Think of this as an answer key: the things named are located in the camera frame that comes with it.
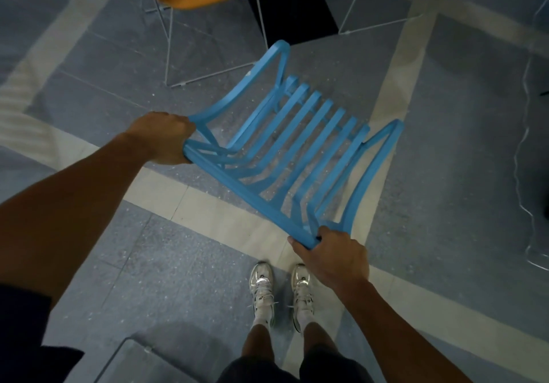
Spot person's leg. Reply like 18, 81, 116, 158
302, 322, 340, 356
241, 324, 275, 360

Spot person's dark shorts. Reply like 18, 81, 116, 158
216, 346, 375, 383

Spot person's right leg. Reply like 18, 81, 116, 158
302, 322, 340, 356

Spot person's right hand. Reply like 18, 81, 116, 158
288, 226, 371, 294

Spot person's left white sneaker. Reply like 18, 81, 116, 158
249, 261, 276, 327

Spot person's white sneaker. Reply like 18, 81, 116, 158
249, 261, 276, 327
290, 263, 316, 334

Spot person's right forearm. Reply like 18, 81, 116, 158
339, 277, 472, 383

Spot black table base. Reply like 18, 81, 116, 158
246, 0, 340, 47

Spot person's dark shirt sleeve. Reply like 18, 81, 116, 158
0, 284, 85, 383

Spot blue slatted wooden chair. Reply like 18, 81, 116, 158
183, 40, 405, 250

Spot white wire chair frame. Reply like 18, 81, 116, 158
338, 0, 434, 36

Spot glass table top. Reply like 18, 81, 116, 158
94, 338, 199, 383

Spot person's left leg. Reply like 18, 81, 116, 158
241, 324, 275, 360

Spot person's left forearm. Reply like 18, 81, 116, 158
0, 132, 155, 310

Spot person's right white sneaker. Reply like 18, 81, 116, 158
290, 263, 316, 334

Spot person's left hand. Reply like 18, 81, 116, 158
126, 112, 197, 166

